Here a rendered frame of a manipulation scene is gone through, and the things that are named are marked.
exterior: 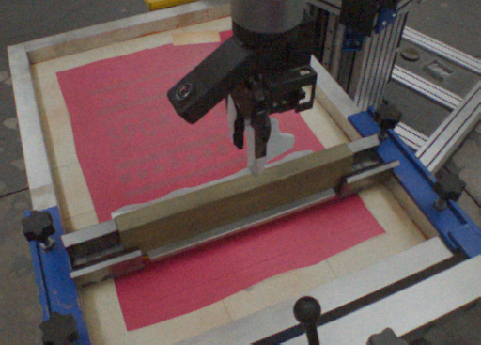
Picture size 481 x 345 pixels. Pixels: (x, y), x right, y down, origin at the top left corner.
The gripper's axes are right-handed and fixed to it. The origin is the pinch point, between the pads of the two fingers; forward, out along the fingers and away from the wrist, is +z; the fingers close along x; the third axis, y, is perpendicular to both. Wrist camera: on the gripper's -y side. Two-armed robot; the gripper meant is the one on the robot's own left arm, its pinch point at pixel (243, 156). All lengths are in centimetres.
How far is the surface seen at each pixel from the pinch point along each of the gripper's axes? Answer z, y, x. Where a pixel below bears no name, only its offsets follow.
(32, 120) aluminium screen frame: 13.1, -26.2, 34.0
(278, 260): 16.4, 2.8, -7.3
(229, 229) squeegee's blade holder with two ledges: 12.5, -2.7, -1.9
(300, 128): 16.1, 18.9, 16.0
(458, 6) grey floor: 108, 221, 157
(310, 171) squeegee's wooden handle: 6.4, 10.2, -1.1
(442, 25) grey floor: 108, 195, 143
